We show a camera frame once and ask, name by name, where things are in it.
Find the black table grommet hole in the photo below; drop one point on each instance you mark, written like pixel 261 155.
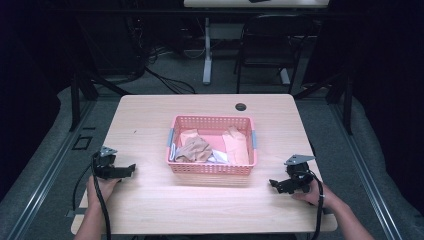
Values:
pixel 240 107

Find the person's right hand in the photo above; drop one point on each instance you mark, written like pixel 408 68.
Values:
pixel 316 196

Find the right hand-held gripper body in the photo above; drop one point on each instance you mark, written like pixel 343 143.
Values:
pixel 298 171

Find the person's left hand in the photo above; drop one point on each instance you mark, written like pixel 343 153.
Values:
pixel 104 190

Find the white desk leg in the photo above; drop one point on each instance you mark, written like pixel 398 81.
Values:
pixel 207 50

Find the grey floor rail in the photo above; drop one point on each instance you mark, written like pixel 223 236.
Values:
pixel 363 173
pixel 46 180

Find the pink plastic basket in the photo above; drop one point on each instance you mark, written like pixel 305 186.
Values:
pixel 213 168

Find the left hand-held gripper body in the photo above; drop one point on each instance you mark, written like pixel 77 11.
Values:
pixel 104 165

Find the white crumpled cloth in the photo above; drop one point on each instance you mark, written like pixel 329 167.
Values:
pixel 218 156

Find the black chair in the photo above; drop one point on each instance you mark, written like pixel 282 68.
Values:
pixel 266 50

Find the wooden table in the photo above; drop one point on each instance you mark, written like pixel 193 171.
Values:
pixel 150 200

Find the peach flat sock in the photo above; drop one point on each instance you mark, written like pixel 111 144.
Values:
pixel 237 148

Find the white desk foot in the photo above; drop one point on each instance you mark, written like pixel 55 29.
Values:
pixel 284 76

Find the black metal stand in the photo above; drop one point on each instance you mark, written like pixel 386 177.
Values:
pixel 78 96
pixel 346 100

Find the tan crumpled sock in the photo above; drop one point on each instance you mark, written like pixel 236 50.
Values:
pixel 195 150

